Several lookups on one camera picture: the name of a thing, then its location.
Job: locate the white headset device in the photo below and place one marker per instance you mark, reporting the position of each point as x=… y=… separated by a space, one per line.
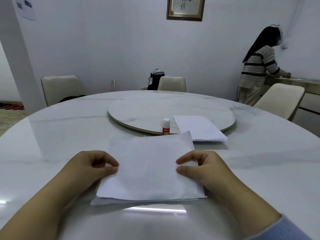
x=158 y=71

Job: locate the round marble turntable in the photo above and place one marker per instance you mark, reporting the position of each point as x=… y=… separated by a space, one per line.
x=140 y=112

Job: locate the red white glue stick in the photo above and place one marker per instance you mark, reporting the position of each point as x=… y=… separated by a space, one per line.
x=166 y=129

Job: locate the person's left forearm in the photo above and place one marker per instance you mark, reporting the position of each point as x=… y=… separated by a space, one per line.
x=32 y=214

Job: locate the framed calligraphy picture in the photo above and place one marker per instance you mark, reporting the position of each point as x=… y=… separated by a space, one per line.
x=186 y=7

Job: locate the person's right forearm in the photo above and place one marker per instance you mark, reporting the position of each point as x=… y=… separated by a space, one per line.
x=250 y=214

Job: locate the person's right hand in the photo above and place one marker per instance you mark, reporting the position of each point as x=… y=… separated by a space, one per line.
x=215 y=172

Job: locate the white paper sheet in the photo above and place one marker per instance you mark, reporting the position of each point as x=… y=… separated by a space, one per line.
x=200 y=127

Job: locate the printed wall notice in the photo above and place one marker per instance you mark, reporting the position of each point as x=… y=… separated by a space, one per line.
x=28 y=13

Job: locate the person's left hand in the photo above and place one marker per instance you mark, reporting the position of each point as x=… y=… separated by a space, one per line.
x=80 y=172

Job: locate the beige sideboard cabinet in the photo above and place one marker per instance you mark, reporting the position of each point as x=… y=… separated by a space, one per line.
x=310 y=109

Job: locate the cream upholstered chair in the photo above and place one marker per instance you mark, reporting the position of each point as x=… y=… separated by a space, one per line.
x=280 y=99
x=172 y=84
x=60 y=88

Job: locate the clear plastic tube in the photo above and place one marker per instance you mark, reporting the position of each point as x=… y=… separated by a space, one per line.
x=113 y=85

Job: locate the red slippers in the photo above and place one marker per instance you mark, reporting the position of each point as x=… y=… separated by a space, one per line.
x=12 y=106

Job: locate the black cloth bundle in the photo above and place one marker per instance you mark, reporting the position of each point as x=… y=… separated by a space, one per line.
x=72 y=98

